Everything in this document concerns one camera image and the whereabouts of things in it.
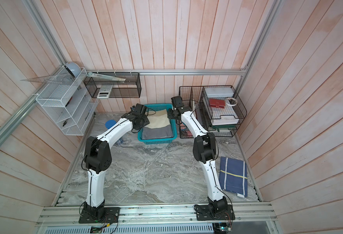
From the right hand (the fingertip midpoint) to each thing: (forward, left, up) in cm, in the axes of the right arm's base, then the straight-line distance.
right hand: (170, 113), depth 103 cm
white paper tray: (-9, -37, +7) cm, 39 cm away
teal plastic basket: (+12, +4, -5) cm, 14 cm away
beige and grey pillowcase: (-8, +8, -6) cm, 12 cm away
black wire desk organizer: (+19, -20, 0) cm, 27 cm away
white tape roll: (+5, -41, +6) cm, 42 cm away
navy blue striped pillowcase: (-40, -39, -13) cm, 57 cm away
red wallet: (+1, -32, +9) cm, 33 cm away
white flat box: (+13, -36, +9) cm, 39 cm away
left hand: (-9, +17, -1) cm, 19 cm away
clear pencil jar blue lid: (-16, +37, +7) cm, 41 cm away
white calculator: (+7, +45, +14) cm, 48 cm away
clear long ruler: (+8, +41, +23) cm, 48 cm away
